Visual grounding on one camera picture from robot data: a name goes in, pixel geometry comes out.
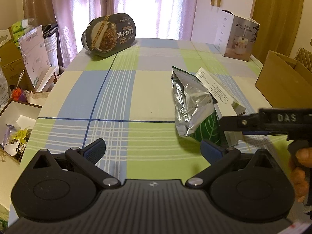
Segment quilted brown chair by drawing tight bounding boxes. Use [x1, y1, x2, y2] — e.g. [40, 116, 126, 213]
[295, 48, 312, 72]

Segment open box with trinkets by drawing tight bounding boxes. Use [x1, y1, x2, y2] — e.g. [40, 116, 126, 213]
[1, 100, 41, 163]

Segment person's right hand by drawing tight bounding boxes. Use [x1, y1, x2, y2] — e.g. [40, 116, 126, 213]
[289, 148, 311, 203]

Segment green package at edge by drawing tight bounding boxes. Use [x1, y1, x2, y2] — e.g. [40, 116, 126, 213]
[0, 204, 9, 232]

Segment white power adapter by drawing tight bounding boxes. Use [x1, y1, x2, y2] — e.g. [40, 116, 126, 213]
[224, 131, 243, 147]

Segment large brown cardboard box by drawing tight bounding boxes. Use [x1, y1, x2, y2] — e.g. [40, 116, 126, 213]
[255, 51, 312, 109]

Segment brown cardboard box stack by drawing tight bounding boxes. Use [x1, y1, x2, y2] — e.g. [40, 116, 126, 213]
[0, 28, 34, 91]

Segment checkered tablecloth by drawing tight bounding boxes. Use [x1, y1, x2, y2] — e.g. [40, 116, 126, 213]
[8, 39, 290, 233]

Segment silver foil pouch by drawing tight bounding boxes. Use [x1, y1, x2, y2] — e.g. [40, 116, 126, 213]
[171, 66, 216, 137]

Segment white buckets stack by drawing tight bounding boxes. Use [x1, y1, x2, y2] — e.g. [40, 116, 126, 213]
[43, 24, 59, 74]

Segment white appliance retail box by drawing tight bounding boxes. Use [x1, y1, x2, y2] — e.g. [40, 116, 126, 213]
[214, 10, 260, 61]

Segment green leaf pattern packet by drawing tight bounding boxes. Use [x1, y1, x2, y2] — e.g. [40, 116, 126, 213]
[191, 112, 221, 146]

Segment black instant noodle bowl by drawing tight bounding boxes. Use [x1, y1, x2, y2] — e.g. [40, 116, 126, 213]
[82, 13, 136, 58]

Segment pink curtain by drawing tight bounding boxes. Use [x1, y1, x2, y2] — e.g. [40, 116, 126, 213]
[23, 0, 197, 67]

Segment white blue medicine box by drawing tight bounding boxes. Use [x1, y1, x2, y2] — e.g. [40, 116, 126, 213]
[196, 67, 246, 117]

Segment white printed plastic bag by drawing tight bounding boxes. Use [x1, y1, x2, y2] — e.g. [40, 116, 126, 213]
[0, 68, 11, 106]

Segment green tissue packs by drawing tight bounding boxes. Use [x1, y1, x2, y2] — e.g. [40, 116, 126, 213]
[11, 19, 34, 47]

